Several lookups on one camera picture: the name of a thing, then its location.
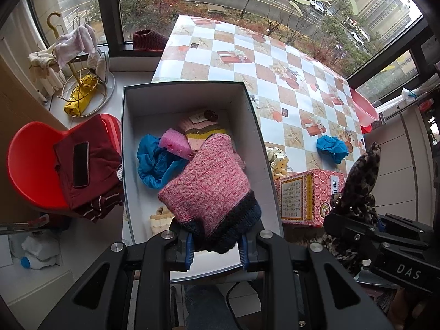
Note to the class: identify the bright pink fluffy sock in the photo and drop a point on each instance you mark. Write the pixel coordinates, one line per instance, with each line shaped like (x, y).
(177, 142)

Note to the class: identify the red plastic chair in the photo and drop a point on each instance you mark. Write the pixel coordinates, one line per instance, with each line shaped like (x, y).
(31, 158)

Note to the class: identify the white cloth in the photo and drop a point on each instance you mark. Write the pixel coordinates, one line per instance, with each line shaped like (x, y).
(77, 43)

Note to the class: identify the dark red garment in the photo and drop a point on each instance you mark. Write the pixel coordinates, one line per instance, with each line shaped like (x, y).
(99, 151)

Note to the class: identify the cream knitted sock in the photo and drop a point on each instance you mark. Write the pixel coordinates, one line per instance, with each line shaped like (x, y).
(160, 221)

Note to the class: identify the cream polka dot scrunchie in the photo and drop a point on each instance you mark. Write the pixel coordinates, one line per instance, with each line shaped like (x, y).
(278, 165)

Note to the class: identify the pink sock with button tag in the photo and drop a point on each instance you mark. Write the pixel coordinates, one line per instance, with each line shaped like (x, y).
(192, 123)

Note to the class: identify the leopard print scrunchie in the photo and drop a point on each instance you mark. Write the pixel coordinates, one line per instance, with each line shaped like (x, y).
(364, 175)

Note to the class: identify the checkered printed tablecloth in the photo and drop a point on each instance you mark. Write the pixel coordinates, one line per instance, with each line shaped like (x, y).
(240, 75)

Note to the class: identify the grey cardboard box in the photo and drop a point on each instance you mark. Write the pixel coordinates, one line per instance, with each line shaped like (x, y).
(144, 103)

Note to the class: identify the pink knitted sock dark cuff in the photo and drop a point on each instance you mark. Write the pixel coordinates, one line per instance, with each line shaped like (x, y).
(209, 185)

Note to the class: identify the yellow folded umbrella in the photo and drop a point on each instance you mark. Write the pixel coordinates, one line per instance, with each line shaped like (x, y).
(79, 98)

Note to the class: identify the black smartphone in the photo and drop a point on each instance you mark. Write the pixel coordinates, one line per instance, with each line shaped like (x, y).
(80, 165)

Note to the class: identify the white plastic bag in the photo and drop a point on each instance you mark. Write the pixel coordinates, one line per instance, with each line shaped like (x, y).
(408, 93)

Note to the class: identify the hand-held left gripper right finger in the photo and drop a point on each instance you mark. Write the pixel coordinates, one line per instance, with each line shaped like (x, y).
(244, 251)

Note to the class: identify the blue cloth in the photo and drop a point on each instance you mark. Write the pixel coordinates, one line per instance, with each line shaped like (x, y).
(331, 146)
(151, 165)

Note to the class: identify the red basin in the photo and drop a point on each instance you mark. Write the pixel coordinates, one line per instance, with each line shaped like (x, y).
(366, 129)

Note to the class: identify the white plastic jug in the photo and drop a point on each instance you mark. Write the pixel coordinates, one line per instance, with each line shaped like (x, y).
(37, 247)

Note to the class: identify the pink striped knitted sock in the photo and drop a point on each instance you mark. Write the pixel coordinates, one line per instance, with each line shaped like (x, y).
(206, 133)

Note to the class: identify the dark red knitted slipper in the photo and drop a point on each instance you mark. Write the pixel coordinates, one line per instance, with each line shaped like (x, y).
(147, 39)

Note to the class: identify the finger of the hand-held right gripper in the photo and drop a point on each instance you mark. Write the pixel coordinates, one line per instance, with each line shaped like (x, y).
(405, 228)
(355, 237)

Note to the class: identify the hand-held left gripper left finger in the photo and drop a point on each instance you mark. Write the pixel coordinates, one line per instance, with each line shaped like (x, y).
(187, 252)

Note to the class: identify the cream cloth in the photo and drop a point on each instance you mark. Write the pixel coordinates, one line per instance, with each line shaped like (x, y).
(39, 62)

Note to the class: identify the pink printed box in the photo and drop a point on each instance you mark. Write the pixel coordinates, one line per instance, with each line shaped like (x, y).
(309, 196)

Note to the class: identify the person's leg in jeans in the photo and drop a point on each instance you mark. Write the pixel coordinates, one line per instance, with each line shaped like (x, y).
(206, 306)

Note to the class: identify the pink basin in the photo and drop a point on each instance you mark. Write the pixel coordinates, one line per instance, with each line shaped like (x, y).
(364, 110)

